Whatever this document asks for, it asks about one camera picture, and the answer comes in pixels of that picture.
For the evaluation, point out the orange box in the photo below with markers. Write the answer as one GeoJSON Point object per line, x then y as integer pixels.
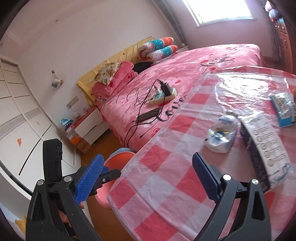
{"type": "Point", "coordinates": [76, 140]}

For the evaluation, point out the white wardrobe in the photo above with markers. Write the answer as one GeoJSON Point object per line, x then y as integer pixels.
{"type": "Point", "coordinates": [23, 115]}

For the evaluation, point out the person's left hand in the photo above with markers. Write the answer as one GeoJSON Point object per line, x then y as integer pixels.
{"type": "Point", "coordinates": [64, 216]}

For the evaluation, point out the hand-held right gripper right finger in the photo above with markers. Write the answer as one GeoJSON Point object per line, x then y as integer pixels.
{"type": "Point", "coordinates": [205, 178]}

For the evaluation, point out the black phone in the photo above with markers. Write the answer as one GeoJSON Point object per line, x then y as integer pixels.
{"type": "Point", "coordinates": [148, 114]}

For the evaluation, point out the folded pink blanket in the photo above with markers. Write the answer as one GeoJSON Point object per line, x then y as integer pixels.
{"type": "Point", "coordinates": [124, 71]}

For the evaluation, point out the beige power strip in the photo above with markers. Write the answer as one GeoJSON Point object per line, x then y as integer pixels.
{"type": "Point", "coordinates": [161, 98]}

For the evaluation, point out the white nightstand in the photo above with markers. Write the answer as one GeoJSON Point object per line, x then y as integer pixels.
{"type": "Point", "coordinates": [92, 127]}

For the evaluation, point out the patterned bolster pillow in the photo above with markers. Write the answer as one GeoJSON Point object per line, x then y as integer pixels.
{"type": "Point", "coordinates": [159, 42]}
{"type": "Point", "coordinates": [164, 53]}

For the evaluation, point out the stack of folded quilts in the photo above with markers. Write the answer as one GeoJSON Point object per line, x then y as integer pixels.
{"type": "Point", "coordinates": [274, 10]}

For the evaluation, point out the black cloth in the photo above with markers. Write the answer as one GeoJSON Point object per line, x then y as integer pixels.
{"type": "Point", "coordinates": [142, 67]}

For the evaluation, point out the pink checked plastic tablecloth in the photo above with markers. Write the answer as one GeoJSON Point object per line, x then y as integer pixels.
{"type": "Point", "coordinates": [166, 162]}

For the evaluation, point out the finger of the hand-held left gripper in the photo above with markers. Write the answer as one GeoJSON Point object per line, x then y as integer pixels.
{"type": "Point", "coordinates": [108, 176]}

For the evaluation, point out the dark grey snack bag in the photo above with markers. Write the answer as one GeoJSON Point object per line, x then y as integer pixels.
{"type": "Point", "coordinates": [261, 139]}

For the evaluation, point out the black charger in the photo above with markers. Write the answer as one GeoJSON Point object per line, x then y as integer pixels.
{"type": "Point", "coordinates": [166, 88]}

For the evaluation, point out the grey curtain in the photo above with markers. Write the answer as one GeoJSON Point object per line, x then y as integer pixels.
{"type": "Point", "coordinates": [172, 18]}

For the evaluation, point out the bed with pink bedspread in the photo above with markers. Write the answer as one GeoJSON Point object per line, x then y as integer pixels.
{"type": "Point", "coordinates": [196, 60]}

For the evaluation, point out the orange plastic basin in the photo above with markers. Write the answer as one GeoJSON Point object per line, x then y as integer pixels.
{"type": "Point", "coordinates": [115, 166]}

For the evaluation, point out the window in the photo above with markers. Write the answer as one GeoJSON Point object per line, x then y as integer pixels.
{"type": "Point", "coordinates": [219, 10]}

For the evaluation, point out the wall socket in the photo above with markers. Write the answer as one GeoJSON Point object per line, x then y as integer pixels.
{"type": "Point", "coordinates": [72, 103]}

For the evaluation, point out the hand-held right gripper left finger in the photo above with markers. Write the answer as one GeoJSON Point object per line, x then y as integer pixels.
{"type": "Point", "coordinates": [89, 178]}

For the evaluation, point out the floral pillow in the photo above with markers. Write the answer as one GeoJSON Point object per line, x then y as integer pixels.
{"type": "Point", "coordinates": [107, 71]}

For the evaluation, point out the white and blue plastic packet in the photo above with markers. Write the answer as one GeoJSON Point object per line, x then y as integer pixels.
{"type": "Point", "coordinates": [222, 134]}

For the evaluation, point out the yellow headboard cover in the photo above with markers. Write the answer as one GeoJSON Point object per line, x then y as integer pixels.
{"type": "Point", "coordinates": [92, 76]}

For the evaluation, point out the blue printed snack packet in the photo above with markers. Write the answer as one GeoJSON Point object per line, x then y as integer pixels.
{"type": "Point", "coordinates": [283, 109]}

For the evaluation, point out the wall sticker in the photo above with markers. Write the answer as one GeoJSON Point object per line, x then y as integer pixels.
{"type": "Point", "coordinates": [56, 81]}

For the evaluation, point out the brown wooden cabinet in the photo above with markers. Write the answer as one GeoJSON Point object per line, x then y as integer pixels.
{"type": "Point", "coordinates": [285, 39]}

